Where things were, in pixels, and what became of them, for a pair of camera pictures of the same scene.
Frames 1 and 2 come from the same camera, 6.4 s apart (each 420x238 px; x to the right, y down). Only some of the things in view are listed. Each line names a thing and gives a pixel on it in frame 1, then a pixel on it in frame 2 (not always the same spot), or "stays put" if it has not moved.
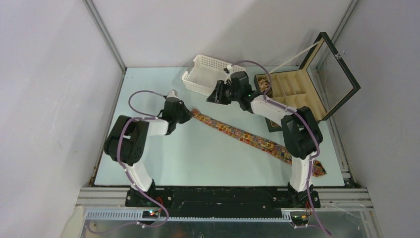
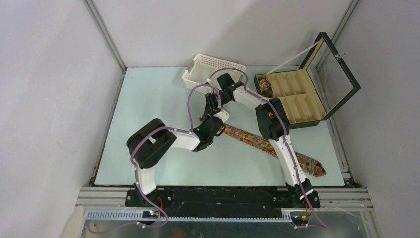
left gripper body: x=183 y=115 to x=210 y=140
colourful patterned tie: x=251 y=141 stays put
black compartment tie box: x=323 y=83 stays put
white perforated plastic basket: x=204 y=72 stays put
